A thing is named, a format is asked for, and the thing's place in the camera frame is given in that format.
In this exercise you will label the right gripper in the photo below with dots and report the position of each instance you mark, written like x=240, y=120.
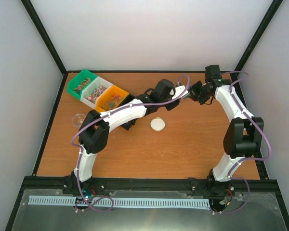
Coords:
x=192, y=89

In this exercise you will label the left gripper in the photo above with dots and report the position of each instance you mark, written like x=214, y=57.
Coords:
x=174, y=105

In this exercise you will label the black candy bin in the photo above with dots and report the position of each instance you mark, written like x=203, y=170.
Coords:
x=130, y=123

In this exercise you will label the orange candy bin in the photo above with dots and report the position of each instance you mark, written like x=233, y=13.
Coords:
x=111, y=99

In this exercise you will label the clear plastic jar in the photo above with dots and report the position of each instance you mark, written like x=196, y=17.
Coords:
x=78, y=119

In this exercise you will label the metal scoop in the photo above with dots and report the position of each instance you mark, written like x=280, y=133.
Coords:
x=185, y=96

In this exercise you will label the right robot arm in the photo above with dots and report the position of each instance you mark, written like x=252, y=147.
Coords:
x=243, y=137

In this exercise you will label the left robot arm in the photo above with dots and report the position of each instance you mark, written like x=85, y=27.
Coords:
x=92, y=136

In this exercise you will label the white jar lid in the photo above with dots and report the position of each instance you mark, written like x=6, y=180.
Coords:
x=157, y=124

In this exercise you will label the white candy bin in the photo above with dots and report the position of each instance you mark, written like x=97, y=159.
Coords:
x=94, y=91

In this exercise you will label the green candy bin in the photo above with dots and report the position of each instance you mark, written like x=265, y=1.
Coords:
x=80, y=82

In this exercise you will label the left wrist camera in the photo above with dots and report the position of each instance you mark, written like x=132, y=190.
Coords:
x=179, y=91

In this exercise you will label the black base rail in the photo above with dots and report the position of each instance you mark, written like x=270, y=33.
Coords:
x=106, y=186

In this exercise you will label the light blue cable duct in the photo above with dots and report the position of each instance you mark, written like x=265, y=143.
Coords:
x=121, y=202

